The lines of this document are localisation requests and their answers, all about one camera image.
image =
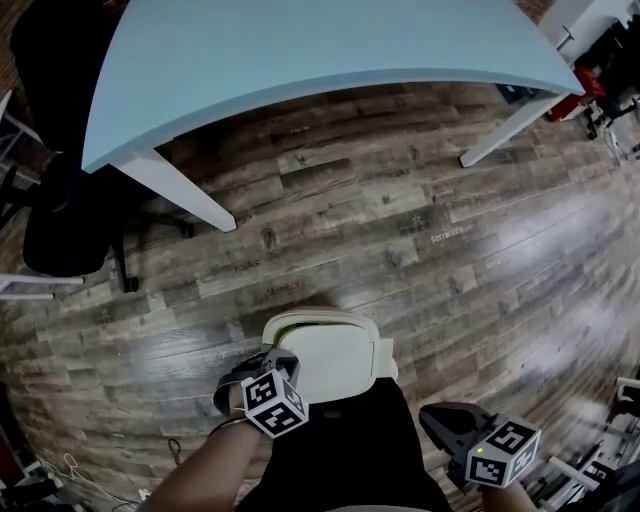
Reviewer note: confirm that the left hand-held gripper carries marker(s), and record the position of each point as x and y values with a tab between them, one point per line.
275	405

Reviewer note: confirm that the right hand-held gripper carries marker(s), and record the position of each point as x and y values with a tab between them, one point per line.
502	455

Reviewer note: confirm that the white plastic container lid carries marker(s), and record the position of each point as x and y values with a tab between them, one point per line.
330	360

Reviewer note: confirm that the cream plastic trash bin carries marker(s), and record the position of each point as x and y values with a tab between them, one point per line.
385	357

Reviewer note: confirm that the person's right forearm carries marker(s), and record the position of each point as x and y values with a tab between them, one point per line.
502	500

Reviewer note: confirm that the person's left forearm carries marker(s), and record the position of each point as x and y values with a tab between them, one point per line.
210	470

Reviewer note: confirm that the black wristband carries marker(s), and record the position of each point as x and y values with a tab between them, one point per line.
227	424

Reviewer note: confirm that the person's black trouser leg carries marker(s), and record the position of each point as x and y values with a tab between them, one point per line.
350	450

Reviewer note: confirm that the black office chair with jacket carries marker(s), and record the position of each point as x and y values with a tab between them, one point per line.
60	200

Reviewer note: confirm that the light blue table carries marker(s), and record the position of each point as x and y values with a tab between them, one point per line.
300	50

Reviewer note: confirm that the red cabinet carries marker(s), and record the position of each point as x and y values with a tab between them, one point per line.
582	90

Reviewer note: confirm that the black mesh office chair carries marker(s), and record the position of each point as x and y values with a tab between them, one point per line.
615	65

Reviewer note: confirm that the thin metal floor stand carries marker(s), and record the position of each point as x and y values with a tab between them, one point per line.
566	37

